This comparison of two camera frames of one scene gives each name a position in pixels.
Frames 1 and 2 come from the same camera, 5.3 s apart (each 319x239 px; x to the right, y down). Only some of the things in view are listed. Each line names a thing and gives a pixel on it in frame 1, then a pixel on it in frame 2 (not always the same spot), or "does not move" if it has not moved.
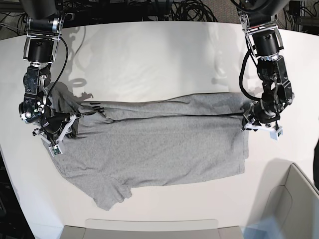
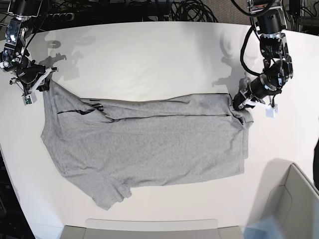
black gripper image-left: (52, 122) -> (29, 75)
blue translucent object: (269, 229) does not move
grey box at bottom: (152, 228) does not move
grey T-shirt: (119, 147) does not move
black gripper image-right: (262, 112) -> (258, 88)
